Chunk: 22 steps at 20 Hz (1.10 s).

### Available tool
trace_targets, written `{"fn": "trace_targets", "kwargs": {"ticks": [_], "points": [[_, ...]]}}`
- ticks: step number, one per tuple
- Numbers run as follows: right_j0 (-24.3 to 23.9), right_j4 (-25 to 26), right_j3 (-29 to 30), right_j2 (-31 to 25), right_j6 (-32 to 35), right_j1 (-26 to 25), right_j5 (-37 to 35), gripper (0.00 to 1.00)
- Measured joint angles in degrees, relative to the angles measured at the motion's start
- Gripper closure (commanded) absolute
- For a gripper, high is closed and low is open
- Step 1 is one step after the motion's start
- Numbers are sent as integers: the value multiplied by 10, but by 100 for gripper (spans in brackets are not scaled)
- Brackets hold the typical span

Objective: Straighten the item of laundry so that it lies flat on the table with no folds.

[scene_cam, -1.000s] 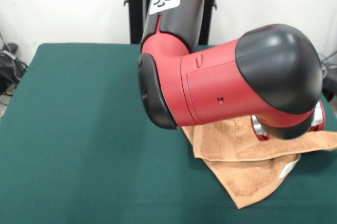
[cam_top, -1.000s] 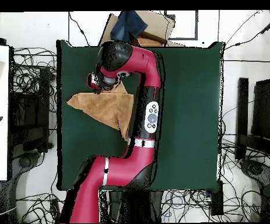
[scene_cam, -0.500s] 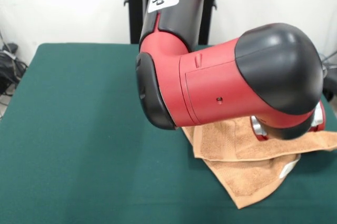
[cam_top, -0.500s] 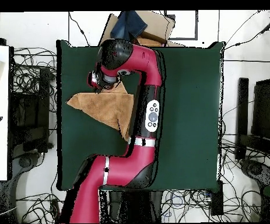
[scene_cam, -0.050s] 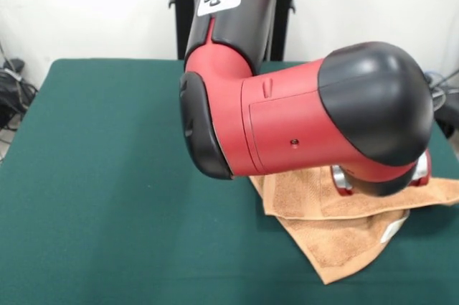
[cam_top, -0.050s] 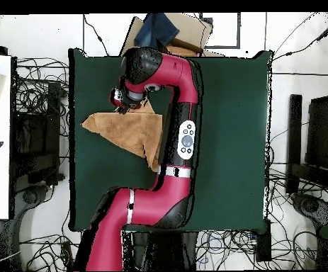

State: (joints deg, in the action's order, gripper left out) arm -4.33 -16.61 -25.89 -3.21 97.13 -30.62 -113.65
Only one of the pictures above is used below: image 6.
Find orange-brown terry towel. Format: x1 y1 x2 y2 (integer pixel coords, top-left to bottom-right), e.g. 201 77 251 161
81 103 164 173

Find blue denim jeans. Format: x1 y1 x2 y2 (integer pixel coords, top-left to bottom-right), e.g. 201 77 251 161
133 12 181 50

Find brown cardboard box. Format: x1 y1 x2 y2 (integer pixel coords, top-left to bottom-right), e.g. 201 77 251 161
119 12 225 57

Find dark green table cloth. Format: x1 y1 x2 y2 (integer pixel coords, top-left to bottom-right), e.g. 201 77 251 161
67 47 274 233

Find black power box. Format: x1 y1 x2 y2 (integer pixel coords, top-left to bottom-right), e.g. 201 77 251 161
255 219 272 263

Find thin black cable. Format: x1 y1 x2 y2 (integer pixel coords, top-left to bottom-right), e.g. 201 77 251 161
83 13 110 57

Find black cable tangle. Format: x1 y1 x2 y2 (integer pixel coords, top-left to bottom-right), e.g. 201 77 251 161
194 230 317 270
14 57 69 114

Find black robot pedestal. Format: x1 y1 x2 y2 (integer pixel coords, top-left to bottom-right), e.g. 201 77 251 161
122 230 198 271

